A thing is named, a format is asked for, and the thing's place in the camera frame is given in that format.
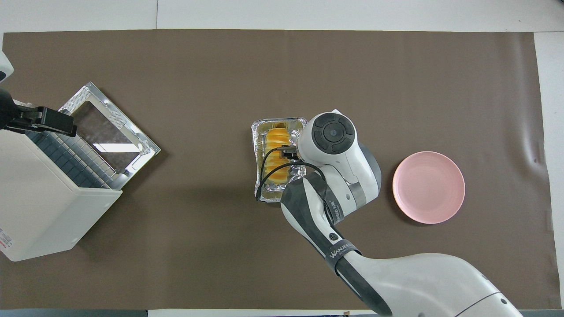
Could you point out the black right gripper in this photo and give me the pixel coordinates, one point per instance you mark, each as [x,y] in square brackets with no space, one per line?
[294,154]

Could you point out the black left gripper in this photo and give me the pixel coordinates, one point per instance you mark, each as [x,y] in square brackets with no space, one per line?
[24,119]

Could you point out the golden sliced bread loaf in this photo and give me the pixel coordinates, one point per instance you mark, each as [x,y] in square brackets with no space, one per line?
[277,136]

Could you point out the aluminium foil tray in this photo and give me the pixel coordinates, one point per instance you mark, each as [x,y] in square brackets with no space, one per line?
[260,132]

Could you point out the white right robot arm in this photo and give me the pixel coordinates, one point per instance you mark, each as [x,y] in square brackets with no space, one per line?
[343,176]

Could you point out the cream toaster oven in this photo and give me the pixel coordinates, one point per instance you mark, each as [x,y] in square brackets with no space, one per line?
[35,211]

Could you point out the brown table mat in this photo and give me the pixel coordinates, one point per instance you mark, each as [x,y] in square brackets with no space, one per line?
[176,242]

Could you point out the pink round plate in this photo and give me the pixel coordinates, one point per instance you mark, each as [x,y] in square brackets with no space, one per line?
[428,187]

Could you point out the glass oven door metal frame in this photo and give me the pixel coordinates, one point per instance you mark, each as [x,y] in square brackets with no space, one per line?
[105,132]

